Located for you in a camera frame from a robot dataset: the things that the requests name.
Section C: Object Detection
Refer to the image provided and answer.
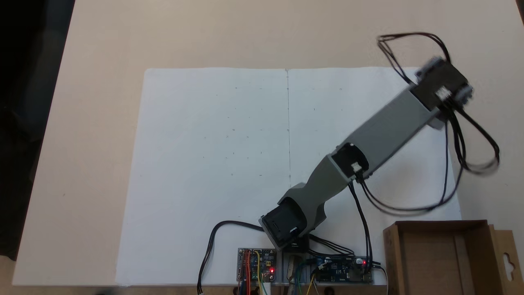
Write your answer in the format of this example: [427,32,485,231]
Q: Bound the blue circuit board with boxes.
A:
[312,256,375,284]

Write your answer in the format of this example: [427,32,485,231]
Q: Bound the black power cable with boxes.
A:
[197,221,267,295]

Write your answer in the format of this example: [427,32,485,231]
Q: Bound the circuit board with coloured wires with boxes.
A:
[237,248,284,284]

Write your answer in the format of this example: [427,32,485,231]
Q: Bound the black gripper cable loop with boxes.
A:
[376,32,452,86]

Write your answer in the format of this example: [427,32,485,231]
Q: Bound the yellow jumper wire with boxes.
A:
[253,250,267,295]

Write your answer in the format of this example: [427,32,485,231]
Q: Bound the orange jumper wire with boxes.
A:
[242,250,252,295]

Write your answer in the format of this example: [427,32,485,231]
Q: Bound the white paper sheet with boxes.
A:
[115,67,462,286]

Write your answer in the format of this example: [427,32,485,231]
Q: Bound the brown cardboard box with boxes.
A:
[383,220,524,295]

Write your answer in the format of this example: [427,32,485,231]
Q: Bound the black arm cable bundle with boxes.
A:
[347,104,501,272]

